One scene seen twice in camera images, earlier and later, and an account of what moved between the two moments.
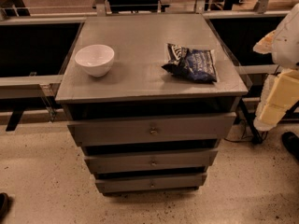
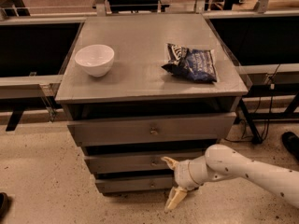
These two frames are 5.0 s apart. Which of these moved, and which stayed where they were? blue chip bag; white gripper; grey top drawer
Moved: white gripper
Stayed: grey top drawer; blue chip bag
